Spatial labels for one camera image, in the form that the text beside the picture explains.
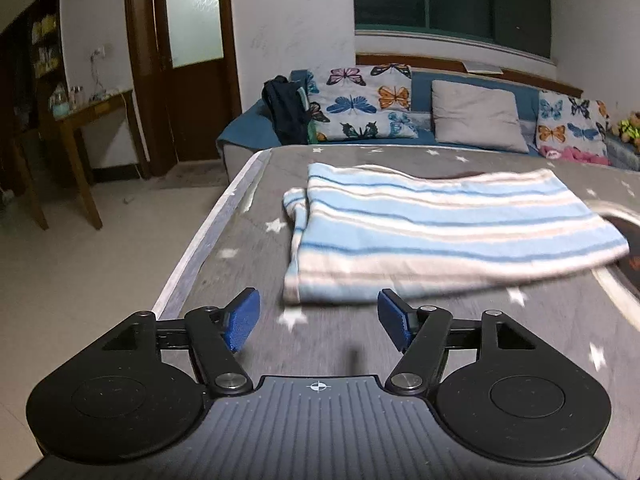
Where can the clear glass bottle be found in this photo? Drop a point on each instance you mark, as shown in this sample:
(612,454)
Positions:
(76,95)

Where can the brown wooden door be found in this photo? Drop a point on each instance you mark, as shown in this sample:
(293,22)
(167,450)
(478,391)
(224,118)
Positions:
(195,105)

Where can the white flat item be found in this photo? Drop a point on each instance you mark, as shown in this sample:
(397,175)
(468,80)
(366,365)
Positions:
(482,66)

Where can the stuffed toy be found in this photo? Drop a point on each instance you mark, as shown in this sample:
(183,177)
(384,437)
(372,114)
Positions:
(631,130)

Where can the small butterfly print pillow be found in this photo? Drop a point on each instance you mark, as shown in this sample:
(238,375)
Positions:
(570,125)

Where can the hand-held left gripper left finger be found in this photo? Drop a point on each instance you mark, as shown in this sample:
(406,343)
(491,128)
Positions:
(244,321)

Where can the grey pillow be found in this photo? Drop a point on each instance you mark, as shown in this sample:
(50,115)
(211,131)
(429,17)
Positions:
(477,115)

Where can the blue sofa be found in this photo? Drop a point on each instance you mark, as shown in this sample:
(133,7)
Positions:
(425,87)

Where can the blue white striped garment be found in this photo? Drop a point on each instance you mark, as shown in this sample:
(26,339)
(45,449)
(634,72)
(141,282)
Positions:
(425,230)

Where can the dark wooden shelf cabinet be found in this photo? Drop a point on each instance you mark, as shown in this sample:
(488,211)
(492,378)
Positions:
(30,85)

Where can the large butterfly print pillow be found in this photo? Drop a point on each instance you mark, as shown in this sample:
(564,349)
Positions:
(360,105)

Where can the grey star print bedspread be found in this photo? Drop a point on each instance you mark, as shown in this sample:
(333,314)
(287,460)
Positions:
(250,200)

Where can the pink cloth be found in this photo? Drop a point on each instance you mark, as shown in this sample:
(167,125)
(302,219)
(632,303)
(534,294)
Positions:
(575,155)

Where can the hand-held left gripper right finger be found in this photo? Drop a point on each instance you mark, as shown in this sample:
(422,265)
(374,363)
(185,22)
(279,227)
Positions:
(394,316)

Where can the light blue jar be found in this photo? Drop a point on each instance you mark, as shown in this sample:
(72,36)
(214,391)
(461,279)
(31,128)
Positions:
(60,104)

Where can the dark clothes pile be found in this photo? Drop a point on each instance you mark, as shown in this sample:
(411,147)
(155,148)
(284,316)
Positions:
(285,110)

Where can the wooden side table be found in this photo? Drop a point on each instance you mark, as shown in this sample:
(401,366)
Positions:
(82,120)

